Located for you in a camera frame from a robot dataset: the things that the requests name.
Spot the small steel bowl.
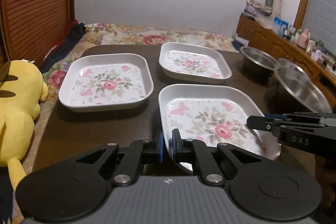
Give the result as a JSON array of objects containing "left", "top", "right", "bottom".
[{"left": 240, "top": 46, "right": 280, "bottom": 79}]

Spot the wooden louvered wardrobe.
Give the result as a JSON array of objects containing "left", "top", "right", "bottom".
[{"left": 1, "top": 0, "right": 76, "bottom": 67}]

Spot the floral tray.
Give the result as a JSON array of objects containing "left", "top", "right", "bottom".
[
  {"left": 159, "top": 42, "right": 232, "bottom": 85},
  {"left": 58, "top": 53, "right": 154, "bottom": 113},
  {"left": 158, "top": 84, "right": 281, "bottom": 160}
]

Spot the dark clothing on bed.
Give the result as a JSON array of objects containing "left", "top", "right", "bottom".
[{"left": 40, "top": 23, "right": 86, "bottom": 73}]

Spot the blue box on sideboard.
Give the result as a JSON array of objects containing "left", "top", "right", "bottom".
[{"left": 272, "top": 17, "right": 289, "bottom": 36}]

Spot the pink bottle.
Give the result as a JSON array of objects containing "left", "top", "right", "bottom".
[{"left": 297, "top": 28, "right": 310, "bottom": 50}]

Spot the large steel bowl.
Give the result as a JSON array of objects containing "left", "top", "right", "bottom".
[{"left": 267, "top": 58, "right": 333, "bottom": 114}]

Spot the wooden sideboard cabinet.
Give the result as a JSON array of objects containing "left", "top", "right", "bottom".
[{"left": 236, "top": 15, "right": 335, "bottom": 110}]

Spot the floral bed quilt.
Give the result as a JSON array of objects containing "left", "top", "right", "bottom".
[{"left": 22, "top": 23, "right": 237, "bottom": 173}]

